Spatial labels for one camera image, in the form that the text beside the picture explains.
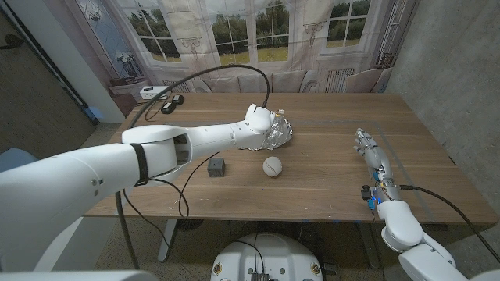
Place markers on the white ball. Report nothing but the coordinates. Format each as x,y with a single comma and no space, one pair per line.
272,166

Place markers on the blue chair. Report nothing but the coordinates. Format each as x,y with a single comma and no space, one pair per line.
11,160

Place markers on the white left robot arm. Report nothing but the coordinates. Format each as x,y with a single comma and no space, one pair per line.
78,183

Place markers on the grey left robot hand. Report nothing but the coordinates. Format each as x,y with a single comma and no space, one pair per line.
276,130

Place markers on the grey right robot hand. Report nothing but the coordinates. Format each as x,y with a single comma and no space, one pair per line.
377,164

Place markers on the dark grey cube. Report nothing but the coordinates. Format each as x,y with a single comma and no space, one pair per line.
216,168

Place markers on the black power adapter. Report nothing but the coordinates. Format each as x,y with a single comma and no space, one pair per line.
168,108
178,99

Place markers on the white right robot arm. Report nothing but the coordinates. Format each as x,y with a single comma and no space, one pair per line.
402,226

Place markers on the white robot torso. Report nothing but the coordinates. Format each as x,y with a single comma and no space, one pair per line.
267,257

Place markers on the crinkled aluminum foil sheet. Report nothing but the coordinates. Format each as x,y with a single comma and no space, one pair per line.
284,136

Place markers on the printed window backdrop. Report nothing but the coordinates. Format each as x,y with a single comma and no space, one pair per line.
254,23

